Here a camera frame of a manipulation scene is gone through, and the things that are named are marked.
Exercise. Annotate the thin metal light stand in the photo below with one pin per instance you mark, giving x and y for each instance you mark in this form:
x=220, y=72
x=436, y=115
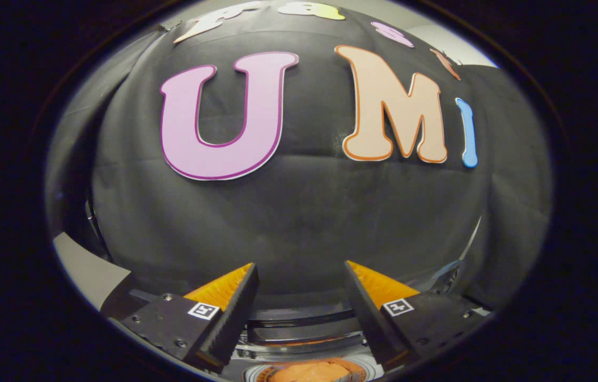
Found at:
x=445, y=273

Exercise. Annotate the grey washing machine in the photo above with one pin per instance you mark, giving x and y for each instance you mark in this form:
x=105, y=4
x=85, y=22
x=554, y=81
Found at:
x=304, y=350

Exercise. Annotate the beige cabinet with dark top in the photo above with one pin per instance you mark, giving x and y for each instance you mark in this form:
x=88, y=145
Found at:
x=87, y=270

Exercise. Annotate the orange button shirt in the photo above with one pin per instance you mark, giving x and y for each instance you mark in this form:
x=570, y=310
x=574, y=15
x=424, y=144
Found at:
x=309, y=372

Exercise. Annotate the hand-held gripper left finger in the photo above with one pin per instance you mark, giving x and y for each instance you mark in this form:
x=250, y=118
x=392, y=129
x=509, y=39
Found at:
x=235, y=318

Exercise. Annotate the black backdrop cloth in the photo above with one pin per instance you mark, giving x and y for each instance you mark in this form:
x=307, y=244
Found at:
x=304, y=223

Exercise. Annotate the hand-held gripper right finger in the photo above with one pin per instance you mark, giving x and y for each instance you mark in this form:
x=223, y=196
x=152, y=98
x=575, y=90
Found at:
x=370, y=318

